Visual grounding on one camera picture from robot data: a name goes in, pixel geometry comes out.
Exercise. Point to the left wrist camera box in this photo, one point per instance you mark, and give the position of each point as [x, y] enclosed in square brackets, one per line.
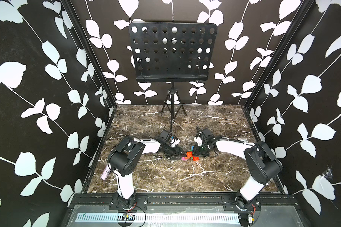
[164, 137]

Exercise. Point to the white perforated strip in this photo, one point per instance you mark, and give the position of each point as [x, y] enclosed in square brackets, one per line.
[140, 218]

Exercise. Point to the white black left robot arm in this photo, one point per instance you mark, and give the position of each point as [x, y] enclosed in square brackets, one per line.
[124, 157]

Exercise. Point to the black music stand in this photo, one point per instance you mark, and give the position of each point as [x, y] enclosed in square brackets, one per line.
[172, 52]

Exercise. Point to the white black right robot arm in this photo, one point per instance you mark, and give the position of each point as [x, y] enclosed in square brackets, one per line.
[262, 163]

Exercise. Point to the black front mounting rail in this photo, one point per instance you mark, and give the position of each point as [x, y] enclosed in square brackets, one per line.
[226, 200]

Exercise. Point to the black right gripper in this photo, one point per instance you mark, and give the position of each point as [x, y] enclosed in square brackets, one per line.
[196, 151]

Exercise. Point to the purple glitter roll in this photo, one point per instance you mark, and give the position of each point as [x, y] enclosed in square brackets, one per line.
[105, 174]

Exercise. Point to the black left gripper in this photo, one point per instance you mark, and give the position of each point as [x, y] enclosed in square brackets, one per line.
[176, 153]

